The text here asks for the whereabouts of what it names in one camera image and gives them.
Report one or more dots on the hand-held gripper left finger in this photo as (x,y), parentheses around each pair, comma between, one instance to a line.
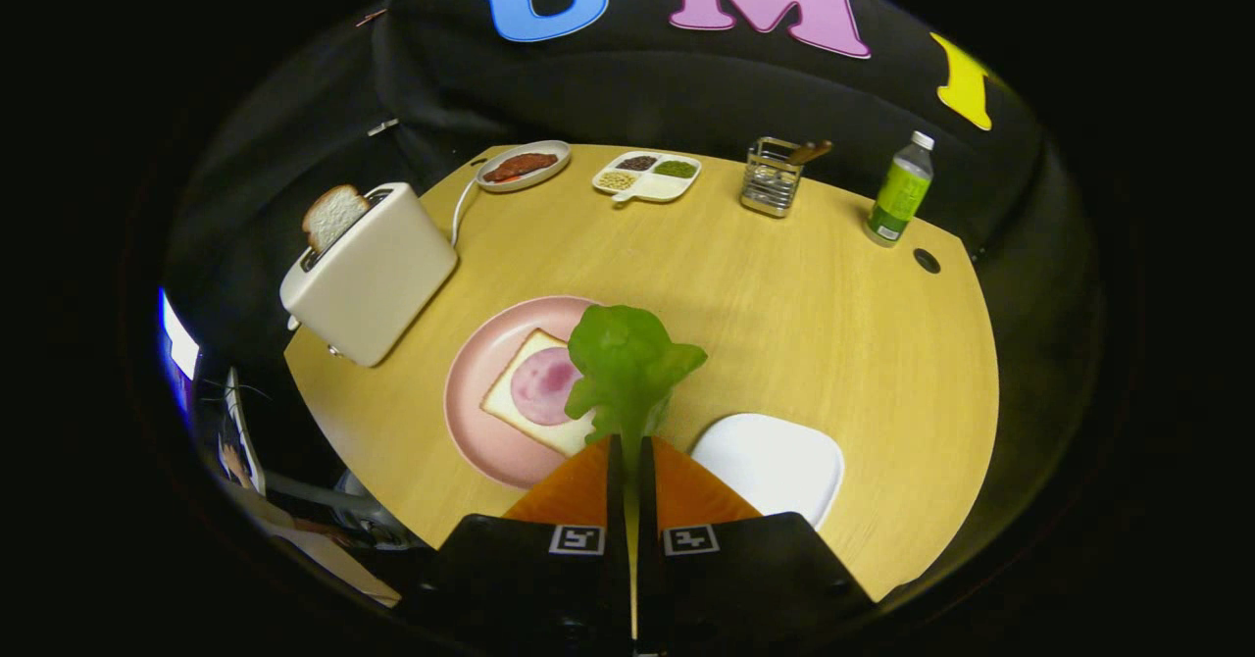
(616,500)

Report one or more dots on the pink ham slice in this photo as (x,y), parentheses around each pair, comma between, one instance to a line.
(539,387)

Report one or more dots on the white bread slice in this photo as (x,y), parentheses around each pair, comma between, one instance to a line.
(510,407)

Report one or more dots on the white toaster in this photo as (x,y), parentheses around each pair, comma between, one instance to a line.
(377,275)

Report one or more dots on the brown wooden utensil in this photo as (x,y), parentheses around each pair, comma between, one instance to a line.
(812,152)

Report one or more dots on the silver cloth clip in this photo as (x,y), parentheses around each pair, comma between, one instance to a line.
(383,126)

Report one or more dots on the brown meat slice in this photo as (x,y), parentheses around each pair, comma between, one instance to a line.
(520,166)

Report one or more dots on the white divided dish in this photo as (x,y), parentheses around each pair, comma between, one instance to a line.
(677,188)

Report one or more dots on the green lettuce leaf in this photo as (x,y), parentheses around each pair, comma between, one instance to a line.
(623,363)

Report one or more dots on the black backdrop cloth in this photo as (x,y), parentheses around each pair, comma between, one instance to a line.
(686,88)

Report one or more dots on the toasted bread slice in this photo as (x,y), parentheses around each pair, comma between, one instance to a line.
(333,216)

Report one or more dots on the pink round plate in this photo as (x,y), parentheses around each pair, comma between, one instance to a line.
(471,412)

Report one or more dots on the lit screen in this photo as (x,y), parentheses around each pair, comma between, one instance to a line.
(179,343)

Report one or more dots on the white square plate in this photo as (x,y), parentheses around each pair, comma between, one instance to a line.
(775,466)

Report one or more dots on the black table grommet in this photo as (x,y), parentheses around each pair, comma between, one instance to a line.
(927,261)

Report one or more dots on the white round plate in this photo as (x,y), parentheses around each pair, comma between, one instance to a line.
(555,151)

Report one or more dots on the pink cloth clip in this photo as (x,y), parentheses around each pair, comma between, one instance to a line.
(371,18)

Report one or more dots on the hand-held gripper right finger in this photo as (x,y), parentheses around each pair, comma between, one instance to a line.
(645,510)

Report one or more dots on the green label bottle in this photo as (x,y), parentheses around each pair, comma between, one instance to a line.
(899,196)

